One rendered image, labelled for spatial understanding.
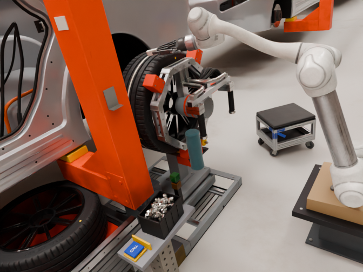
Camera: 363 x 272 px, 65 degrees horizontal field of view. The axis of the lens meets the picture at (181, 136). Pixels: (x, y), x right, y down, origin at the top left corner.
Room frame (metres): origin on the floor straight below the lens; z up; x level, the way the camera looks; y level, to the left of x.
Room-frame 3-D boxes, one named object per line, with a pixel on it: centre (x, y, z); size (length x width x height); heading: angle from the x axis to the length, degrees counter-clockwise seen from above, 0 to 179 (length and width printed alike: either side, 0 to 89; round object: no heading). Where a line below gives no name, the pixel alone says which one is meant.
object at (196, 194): (1.77, 0.10, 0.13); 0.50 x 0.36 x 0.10; 139
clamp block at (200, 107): (1.43, -0.10, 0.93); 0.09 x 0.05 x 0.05; 49
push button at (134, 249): (0.96, 0.32, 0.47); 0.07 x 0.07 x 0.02; 49
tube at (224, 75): (1.68, -0.22, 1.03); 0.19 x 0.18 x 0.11; 49
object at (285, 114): (2.29, -0.95, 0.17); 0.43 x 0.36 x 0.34; 98
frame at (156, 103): (1.69, -0.06, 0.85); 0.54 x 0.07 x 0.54; 139
